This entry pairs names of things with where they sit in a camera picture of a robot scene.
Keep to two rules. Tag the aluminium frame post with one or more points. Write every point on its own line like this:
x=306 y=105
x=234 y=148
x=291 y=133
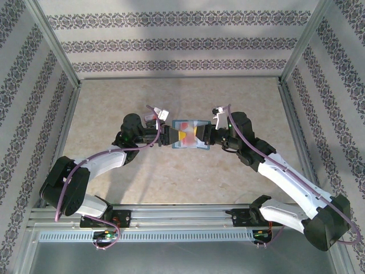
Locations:
x=54 y=42
x=305 y=42

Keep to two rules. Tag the aluminium mounting rail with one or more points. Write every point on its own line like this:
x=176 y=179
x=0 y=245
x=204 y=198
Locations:
x=176 y=217

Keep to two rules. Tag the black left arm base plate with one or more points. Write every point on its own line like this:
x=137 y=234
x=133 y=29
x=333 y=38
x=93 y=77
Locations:
x=125 y=218

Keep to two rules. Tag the white card with red circle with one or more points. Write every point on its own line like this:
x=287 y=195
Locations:
x=154 y=117
x=190 y=140

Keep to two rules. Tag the aluminium side rail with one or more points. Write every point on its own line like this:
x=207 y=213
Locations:
x=296 y=134
x=64 y=137

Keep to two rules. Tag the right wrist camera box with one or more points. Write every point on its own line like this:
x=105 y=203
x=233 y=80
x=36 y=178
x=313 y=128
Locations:
x=218 y=117

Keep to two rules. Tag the aluminium back rail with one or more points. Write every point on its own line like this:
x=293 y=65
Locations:
x=176 y=77

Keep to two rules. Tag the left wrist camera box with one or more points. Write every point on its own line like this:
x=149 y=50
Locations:
x=163 y=114

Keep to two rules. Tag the grey metal sheet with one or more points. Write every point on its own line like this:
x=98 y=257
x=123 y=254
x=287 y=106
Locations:
x=176 y=259

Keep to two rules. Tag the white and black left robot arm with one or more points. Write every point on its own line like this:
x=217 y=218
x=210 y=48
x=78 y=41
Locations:
x=105 y=161

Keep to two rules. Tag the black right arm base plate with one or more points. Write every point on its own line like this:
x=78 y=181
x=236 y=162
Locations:
x=239 y=218

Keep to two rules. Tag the right control board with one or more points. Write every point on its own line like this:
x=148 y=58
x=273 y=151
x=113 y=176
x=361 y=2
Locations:
x=261 y=234

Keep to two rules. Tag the blue leather card holder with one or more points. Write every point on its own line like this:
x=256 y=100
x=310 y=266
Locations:
x=184 y=125

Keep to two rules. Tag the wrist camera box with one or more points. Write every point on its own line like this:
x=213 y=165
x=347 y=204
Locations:
x=218 y=117
x=163 y=114

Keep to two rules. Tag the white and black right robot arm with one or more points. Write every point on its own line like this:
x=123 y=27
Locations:
x=285 y=177

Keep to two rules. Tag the control board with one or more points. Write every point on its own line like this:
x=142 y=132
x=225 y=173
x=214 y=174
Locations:
x=261 y=234
x=107 y=235

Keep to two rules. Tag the left control board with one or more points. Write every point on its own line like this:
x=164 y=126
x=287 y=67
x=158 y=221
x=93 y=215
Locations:
x=107 y=235

